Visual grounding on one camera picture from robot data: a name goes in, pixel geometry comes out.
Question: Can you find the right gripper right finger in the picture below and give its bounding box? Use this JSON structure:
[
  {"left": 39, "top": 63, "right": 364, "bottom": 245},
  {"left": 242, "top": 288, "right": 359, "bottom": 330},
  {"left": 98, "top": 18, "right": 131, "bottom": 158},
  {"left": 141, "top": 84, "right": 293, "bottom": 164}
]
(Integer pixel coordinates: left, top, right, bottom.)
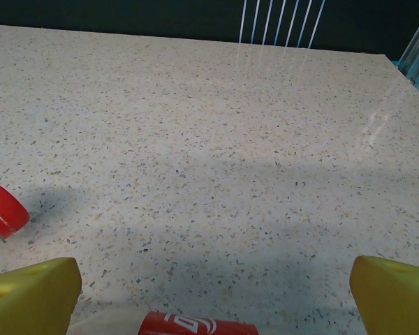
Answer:
[{"left": 350, "top": 255, "right": 419, "bottom": 335}]

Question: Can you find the clear cola bottle red label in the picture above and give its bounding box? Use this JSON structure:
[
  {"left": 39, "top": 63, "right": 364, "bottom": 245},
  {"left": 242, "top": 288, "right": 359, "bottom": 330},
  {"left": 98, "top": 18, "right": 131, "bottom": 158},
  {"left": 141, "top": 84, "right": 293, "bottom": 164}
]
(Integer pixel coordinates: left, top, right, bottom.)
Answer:
[
  {"left": 0, "top": 184, "right": 31, "bottom": 252},
  {"left": 68, "top": 306, "right": 260, "bottom": 335}
]

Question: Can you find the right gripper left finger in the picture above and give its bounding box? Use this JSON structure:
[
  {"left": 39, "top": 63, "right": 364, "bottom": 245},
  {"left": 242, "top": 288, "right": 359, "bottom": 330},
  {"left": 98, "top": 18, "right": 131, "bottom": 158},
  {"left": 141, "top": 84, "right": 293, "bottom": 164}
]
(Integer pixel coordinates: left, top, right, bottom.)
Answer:
[{"left": 0, "top": 257, "right": 83, "bottom": 335}]

